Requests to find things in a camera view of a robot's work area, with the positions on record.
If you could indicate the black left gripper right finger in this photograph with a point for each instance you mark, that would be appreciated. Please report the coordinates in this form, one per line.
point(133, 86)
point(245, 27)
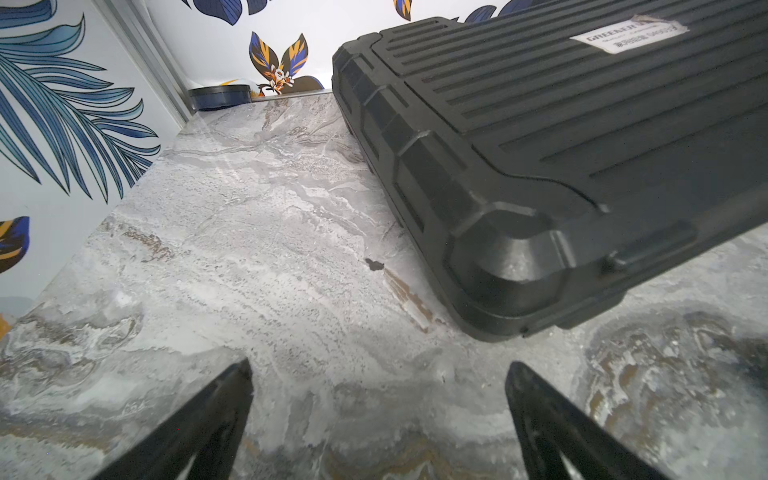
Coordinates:
point(550, 428)

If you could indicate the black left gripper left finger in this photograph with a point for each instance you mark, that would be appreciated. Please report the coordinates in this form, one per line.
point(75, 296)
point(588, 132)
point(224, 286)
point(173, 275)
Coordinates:
point(200, 440)

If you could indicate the black plastic tool case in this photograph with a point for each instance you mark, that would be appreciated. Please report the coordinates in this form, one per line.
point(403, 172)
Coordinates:
point(546, 161)

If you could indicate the dark tape roll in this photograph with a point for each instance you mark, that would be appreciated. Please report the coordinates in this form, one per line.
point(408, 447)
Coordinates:
point(219, 97)

